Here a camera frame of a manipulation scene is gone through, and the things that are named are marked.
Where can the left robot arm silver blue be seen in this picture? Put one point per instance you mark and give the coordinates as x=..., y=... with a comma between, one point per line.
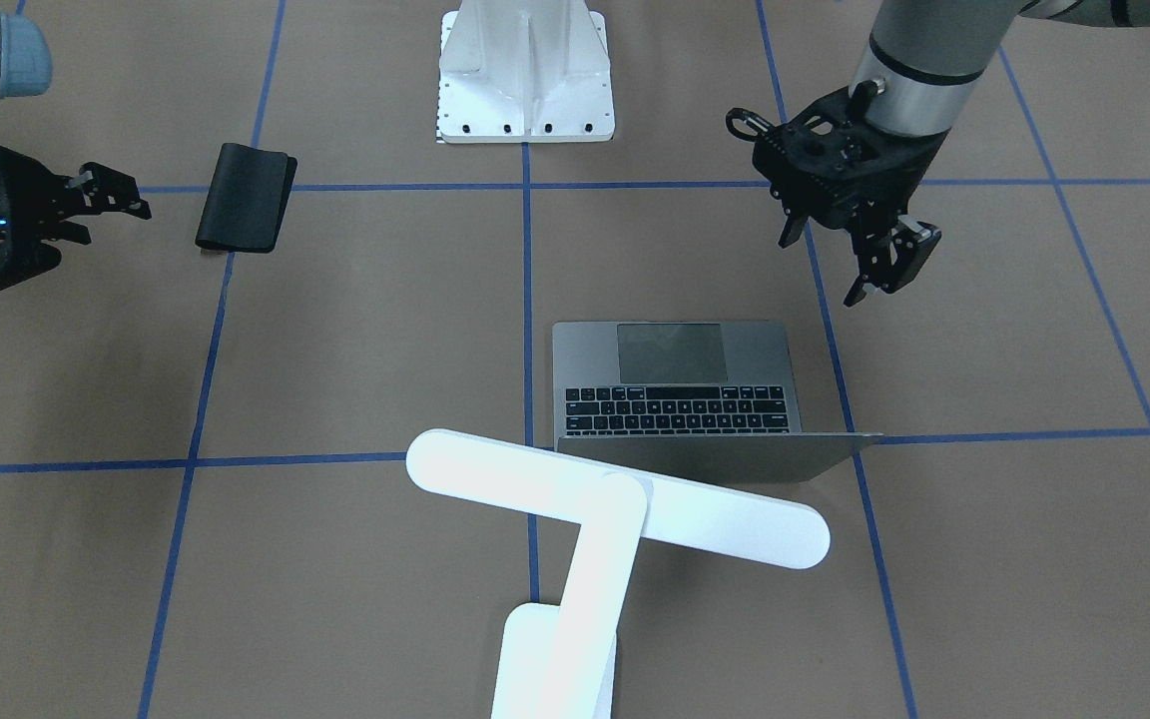
x=929, y=55

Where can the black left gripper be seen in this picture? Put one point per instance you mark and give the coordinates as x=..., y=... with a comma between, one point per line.
x=906, y=178

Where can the grey laptop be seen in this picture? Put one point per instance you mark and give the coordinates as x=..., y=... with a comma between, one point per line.
x=711, y=401

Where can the white desk lamp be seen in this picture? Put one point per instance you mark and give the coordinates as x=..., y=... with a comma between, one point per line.
x=559, y=660

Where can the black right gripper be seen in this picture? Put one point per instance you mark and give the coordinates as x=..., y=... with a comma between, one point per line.
x=16, y=193

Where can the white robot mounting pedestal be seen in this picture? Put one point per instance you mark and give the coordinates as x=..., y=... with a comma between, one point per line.
x=524, y=72

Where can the black mouse pad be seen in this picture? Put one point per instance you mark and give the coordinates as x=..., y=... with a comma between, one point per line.
x=246, y=201

